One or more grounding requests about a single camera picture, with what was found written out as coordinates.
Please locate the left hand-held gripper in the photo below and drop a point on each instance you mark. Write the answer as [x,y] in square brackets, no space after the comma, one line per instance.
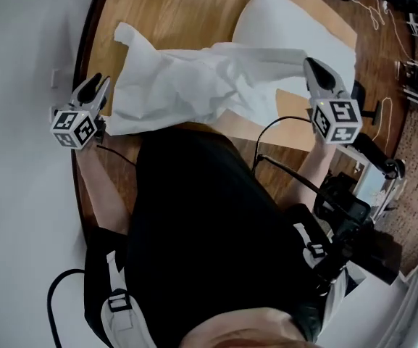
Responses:
[74,129]

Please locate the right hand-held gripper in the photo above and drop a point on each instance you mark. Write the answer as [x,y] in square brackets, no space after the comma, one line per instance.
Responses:
[339,118]

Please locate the white pillow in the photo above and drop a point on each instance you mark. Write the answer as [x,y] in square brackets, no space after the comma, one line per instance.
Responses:
[284,24]

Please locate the white pillowcase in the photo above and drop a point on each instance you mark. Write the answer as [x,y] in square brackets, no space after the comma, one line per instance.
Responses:
[179,85]

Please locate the person's right forearm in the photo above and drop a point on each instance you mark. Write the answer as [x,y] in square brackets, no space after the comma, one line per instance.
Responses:
[310,172]

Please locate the person's left forearm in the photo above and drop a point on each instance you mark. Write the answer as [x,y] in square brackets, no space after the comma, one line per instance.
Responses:
[100,194]

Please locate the person's black shirt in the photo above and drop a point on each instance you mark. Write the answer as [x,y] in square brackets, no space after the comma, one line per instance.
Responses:
[201,230]

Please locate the person's head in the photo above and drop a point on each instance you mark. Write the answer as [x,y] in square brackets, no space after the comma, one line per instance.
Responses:
[248,332]

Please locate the white wall outlet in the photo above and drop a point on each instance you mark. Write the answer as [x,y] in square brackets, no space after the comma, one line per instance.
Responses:
[56,78]

